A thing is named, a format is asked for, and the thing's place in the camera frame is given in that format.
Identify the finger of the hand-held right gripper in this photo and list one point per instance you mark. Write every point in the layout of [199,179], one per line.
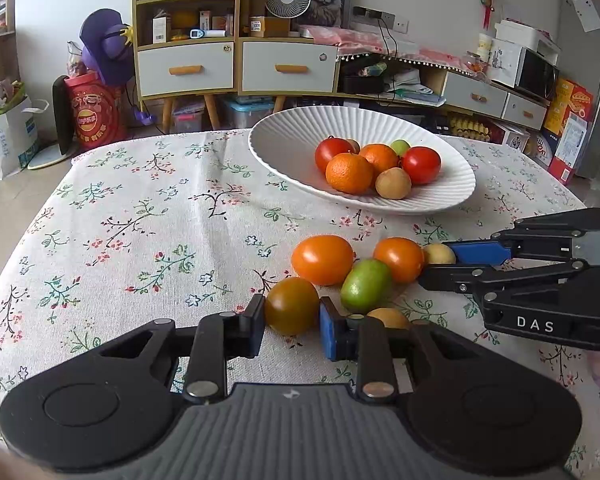
[480,252]
[460,280]

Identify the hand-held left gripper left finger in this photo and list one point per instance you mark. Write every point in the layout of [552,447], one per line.
[252,327]

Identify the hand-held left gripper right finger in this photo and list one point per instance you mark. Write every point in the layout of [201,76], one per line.
[330,332]

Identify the yellow-green tomato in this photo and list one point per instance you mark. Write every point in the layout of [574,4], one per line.
[291,305]

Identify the smooth red tomato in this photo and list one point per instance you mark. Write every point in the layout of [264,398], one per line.
[422,165]

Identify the plain green jujube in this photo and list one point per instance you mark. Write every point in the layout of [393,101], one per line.
[400,146]

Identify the orange tangerine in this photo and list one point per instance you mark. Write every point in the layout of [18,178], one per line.
[380,156]
[349,174]

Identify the white ribbed plate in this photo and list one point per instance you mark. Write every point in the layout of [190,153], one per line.
[290,145]

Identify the orange tomato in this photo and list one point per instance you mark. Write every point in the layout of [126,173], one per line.
[323,260]
[399,259]

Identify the egg carton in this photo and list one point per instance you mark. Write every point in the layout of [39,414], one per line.
[467,124]

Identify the floral tablecloth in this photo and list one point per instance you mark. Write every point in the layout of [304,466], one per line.
[130,210]

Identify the orange snack box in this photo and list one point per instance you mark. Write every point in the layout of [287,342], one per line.
[570,105]

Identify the red tomato with stem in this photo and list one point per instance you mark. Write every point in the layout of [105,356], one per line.
[330,152]

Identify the black microwave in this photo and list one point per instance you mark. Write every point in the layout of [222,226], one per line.
[535,74]

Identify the grey refrigerator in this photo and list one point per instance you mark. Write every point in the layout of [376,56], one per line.
[587,85]

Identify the clear storage box blue lid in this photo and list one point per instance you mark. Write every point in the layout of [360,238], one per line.
[246,112]

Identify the clear storage box pink contents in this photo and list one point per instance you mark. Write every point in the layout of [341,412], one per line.
[187,116]

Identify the white printer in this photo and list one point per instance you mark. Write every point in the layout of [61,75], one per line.
[525,35]

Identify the pink fringed cloth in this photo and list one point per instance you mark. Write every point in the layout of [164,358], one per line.
[360,37]

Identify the low yellow white drawer cabinet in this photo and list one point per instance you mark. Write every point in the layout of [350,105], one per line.
[287,67]

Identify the red snack bucket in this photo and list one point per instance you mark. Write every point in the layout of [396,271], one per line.
[92,115]

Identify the tall yellow white drawer cabinet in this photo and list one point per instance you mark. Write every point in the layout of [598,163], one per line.
[185,67]

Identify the black panel on white base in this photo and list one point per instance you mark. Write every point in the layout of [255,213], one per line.
[62,115]

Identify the white blue thermometer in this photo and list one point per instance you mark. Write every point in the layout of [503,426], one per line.
[200,33]

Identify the white paper bag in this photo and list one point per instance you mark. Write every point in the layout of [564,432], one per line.
[7,137]

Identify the purple plush toy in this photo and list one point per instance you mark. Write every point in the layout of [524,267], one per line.
[105,45]

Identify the small plush toy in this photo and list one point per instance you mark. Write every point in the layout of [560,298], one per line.
[0,95]

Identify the wall power strip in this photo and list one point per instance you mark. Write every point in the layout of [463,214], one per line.
[375,12]

